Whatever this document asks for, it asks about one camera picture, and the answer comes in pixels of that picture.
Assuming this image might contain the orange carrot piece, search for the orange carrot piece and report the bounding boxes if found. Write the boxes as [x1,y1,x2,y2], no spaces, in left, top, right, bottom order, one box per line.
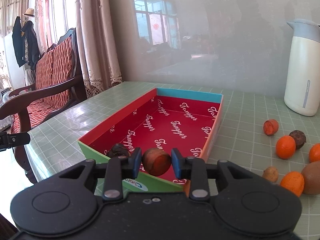
[263,119,279,136]
[142,148,171,177]

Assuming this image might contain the dark dried fruit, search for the dark dried fruit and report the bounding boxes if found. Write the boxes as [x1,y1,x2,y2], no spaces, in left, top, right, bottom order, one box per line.
[106,144,130,158]
[289,130,306,150]

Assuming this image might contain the brown kiwi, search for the brown kiwi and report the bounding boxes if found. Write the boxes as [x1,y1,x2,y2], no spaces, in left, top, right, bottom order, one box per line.
[302,161,320,195]

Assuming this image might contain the dark dried fruit in box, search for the dark dried fruit in box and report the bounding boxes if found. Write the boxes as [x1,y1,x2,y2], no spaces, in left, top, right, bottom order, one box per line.
[106,144,130,158]

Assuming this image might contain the colourful cardboard box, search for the colourful cardboard box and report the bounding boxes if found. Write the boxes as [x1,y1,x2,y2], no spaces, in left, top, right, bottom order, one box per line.
[77,87,224,193]

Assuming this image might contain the green grid tablecloth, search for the green grid tablecloth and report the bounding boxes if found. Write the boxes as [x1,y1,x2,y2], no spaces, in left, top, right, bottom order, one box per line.
[24,81,320,240]

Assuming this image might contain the small brown potato-like fruit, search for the small brown potato-like fruit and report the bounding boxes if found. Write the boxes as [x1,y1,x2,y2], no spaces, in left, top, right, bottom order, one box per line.
[263,166,279,183]

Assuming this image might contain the wooden sofa with red cushion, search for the wooden sofa with red cushion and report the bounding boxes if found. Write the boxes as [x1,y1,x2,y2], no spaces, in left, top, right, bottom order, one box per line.
[0,27,88,184]

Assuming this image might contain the orange mandarin middle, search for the orange mandarin middle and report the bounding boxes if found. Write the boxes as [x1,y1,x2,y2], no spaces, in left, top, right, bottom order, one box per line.
[276,135,296,159]

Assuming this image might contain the orange mandarin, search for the orange mandarin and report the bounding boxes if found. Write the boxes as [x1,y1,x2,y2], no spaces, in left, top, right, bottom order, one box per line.
[309,143,320,163]
[276,135,296,159]
[280,171,305,197]

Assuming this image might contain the orange mandarin front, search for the orange mandarin front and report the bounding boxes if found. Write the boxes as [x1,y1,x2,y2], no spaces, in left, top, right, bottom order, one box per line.
[280,171,305,197]

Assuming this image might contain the dark jacket hanging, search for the dark jacket hanging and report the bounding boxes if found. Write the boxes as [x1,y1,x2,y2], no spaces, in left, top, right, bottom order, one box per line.
[12,16,40,70]

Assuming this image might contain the beige curtain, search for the beige curtain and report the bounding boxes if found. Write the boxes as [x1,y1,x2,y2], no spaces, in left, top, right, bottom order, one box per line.
[1,0,123,98]

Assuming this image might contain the orange mandarin right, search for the orange mandarin right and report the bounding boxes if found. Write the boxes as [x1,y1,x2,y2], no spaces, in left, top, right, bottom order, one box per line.
[309,143,320,163]

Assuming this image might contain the straw hat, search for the straw hat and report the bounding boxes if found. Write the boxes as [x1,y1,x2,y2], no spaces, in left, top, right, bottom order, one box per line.
[24,8,35,17]

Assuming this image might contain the white thermos jug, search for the white thermos jug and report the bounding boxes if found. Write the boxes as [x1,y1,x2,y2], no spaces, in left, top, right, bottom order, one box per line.
[284,18,319,116]

